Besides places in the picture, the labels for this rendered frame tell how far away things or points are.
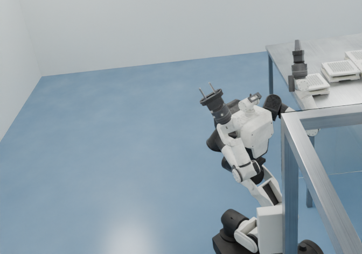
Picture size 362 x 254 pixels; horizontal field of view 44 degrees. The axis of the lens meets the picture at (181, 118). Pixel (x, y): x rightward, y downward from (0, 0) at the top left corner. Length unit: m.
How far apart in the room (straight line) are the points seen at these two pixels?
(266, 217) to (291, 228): 0.12
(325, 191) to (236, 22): 5.22
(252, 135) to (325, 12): 4.38
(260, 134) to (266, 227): 0.62
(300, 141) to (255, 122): 0.91
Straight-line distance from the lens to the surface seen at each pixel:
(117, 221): 3.92
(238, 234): 3.18
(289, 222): 2.16
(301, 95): 2.73
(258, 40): 6.68
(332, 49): 4.52
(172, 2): 6.41
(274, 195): 2.89
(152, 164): 4.47
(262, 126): 2.61
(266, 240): 2.30
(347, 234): 1.35
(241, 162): 2.31
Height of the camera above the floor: 2.56
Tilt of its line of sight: 30 degrees down
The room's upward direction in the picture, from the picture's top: 8 degrees counter-clockwise
